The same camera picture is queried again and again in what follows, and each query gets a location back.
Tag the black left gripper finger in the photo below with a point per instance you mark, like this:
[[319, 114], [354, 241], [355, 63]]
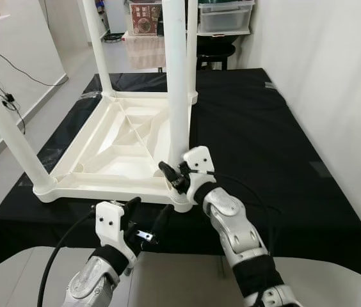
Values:
[[164, 218], [133, 204]]

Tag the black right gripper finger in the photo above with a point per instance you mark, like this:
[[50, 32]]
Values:
[[170, 174]]

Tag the white plastic children table top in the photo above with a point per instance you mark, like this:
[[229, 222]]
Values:
[[110, 153]]

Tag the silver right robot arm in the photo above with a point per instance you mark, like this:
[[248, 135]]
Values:
[[238, 230]]

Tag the black table cloth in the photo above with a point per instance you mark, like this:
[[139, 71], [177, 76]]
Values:
[[283, 179]]

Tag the pink cloth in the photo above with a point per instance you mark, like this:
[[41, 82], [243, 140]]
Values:
[[144, 54]]

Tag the clear tape piece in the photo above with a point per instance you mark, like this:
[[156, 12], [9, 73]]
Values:
[[270, 85], [321, 169]]

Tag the black round stool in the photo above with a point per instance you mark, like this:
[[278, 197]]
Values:
[[217, 52]]

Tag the printed cardboard box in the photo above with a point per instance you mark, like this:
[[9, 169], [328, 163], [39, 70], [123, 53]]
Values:
[[146, 16]]

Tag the clear plastic storage box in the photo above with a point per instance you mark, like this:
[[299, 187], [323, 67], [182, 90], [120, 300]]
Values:
[[226, 16]]

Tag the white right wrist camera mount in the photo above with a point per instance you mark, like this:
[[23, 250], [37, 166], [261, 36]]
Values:
[[198, 163]]

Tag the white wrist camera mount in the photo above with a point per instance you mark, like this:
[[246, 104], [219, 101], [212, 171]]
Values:
[[112, 227], [198, 163]]

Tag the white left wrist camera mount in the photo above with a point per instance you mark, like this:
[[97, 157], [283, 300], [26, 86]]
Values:
[[112, 227]]

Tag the metal folding table frame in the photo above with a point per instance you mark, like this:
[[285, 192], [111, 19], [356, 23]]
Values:
[[223, 265]]

